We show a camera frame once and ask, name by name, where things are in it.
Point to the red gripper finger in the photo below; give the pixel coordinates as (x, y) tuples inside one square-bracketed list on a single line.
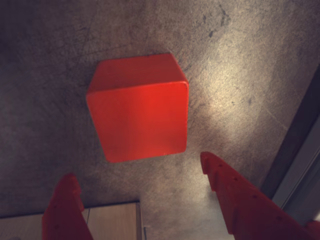
[(65, 212), (245, 207)]

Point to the red wooden cube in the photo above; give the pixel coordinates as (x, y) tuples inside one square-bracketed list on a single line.
[(140, 110)]

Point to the wooden shape sorter box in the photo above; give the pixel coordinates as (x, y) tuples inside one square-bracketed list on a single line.
[(110, 222)]

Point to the aluminium profile rail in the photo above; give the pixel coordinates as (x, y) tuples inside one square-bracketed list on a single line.
[(297, 172)]

